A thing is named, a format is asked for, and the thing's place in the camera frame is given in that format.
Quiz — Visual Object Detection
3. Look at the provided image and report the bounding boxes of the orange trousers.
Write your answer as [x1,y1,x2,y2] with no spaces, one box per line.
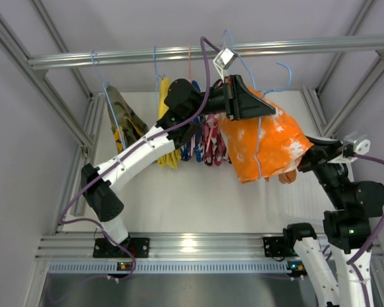
[219,87,312,184]

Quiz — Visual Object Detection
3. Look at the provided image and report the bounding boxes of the blue hanger with camouflage trousers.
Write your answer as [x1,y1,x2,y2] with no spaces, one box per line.
[90,49,126,150]

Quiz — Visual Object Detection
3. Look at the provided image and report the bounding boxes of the blue hanger with yellow trousers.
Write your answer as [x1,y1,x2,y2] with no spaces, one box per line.
[152,46,166,109]

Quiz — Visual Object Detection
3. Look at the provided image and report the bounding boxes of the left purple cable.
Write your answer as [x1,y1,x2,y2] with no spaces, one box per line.
[59,36,221,282]

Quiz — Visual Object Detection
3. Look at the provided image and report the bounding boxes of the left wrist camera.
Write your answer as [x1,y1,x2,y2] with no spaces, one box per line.
[212,47,236,80]

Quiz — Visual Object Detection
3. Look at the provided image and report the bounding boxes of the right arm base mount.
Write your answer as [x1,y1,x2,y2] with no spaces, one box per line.
[262,236,292,259]

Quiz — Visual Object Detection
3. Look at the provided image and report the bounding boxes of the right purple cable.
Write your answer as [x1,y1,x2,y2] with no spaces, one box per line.
[319,152,384,307]

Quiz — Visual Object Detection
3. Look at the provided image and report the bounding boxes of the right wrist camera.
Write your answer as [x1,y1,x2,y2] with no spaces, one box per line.
[337,132,371,163]

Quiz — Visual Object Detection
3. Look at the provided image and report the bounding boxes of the blue camouflage trousers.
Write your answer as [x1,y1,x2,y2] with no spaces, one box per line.
[180,79,205,162]

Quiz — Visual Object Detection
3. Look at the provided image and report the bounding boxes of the left aluminium frame post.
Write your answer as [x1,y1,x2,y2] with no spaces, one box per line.
[0,1,95,233]

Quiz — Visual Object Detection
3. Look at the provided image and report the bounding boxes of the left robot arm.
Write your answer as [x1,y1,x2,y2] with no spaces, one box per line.
[81,75,276,246]

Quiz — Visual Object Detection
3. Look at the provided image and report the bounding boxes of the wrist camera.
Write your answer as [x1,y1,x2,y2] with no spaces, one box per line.
[337,132,371,163]
[212,47,236,80]

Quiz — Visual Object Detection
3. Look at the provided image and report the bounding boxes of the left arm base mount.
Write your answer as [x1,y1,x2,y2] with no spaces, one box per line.
[93,237,150,258]

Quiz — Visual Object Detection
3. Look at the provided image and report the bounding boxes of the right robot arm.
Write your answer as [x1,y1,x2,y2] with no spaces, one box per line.
[283,134,384,306]

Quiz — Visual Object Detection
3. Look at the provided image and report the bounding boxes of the white plastic basket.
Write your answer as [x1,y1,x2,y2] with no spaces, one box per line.
[279,172,333,226]

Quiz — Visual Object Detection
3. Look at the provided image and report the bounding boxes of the right aluminium frame post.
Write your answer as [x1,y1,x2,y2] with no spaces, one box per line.
[301,1,384,137]

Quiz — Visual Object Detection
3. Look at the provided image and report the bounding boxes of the yellow trousers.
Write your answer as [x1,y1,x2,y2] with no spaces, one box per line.
[157,77,181,169]

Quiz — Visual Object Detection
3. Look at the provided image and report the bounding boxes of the grey slotted cable duct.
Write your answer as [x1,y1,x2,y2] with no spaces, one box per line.
[48,260,290,274]

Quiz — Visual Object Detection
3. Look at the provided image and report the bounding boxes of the pink camouflage trousers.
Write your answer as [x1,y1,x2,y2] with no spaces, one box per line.
[203,114,229,166]

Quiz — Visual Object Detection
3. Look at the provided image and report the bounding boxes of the pink hanger with blue trousers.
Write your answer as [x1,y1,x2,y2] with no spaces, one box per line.
[188,43,193,83]

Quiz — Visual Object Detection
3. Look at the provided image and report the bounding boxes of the purple cable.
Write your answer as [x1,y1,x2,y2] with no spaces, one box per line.
[319,152,384,307]
[59,36,221,282]

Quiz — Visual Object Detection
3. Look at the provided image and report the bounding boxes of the blue wire hanger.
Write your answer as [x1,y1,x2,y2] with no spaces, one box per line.
[223,29,292,175]

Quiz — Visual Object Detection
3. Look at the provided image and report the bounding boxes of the front aluminium rail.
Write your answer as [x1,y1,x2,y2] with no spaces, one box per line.
[35,232,384,260]

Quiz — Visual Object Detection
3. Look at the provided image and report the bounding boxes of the aluminium frame post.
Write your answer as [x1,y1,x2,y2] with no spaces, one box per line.
[301,1,384,137]
[0,1,95,233]

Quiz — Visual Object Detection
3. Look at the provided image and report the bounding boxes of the aluminium hanging rail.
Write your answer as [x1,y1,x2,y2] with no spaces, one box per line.
[28,35,384,70]

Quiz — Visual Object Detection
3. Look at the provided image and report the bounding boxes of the green camouflage trousers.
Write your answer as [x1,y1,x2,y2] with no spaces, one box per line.
[107,85,148,153]

